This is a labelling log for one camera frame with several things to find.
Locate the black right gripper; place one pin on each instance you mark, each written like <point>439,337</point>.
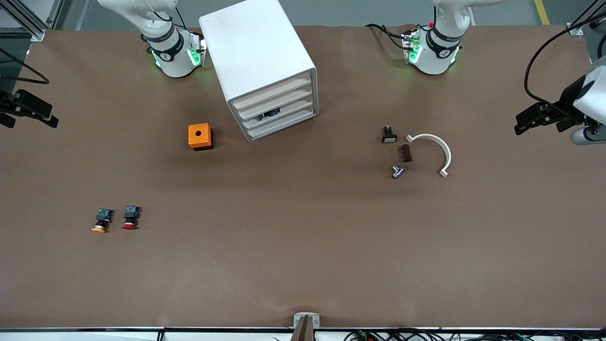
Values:
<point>10,103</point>

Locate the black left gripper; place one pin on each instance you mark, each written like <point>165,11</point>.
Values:
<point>566,101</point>

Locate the red push button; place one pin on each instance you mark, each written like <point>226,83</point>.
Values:
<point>130,218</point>

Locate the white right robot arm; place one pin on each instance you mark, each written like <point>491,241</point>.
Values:
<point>173,61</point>

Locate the black square push button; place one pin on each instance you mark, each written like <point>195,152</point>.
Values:
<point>389,136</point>

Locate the white plastic cabinet drawer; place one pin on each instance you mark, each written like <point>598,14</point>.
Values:
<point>275,103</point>
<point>282,126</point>
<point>289,112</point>
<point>272,93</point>

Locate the brown terminal block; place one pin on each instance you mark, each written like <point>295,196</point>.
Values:
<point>406,153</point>

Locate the metal table edge rail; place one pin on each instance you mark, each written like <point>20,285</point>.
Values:
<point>94,337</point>

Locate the yellow push button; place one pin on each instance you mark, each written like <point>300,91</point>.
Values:
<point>101,221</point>

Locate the large table cover sheet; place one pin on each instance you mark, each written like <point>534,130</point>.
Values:
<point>303,237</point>

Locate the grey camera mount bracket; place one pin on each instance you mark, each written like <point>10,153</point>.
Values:
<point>306,322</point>

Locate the aluminium frame profile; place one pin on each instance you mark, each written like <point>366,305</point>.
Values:
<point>584,19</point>
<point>33,28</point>

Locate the white curved bracket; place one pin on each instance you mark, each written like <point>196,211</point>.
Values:
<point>447,154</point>

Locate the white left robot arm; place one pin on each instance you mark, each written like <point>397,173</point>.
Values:
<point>433,61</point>

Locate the white drawer cabinet shell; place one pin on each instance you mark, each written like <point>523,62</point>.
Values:
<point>255,47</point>

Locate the orange box with hole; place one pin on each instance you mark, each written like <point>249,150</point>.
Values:
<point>199,135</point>

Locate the silver key switch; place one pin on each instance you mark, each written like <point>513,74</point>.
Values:
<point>398,172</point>

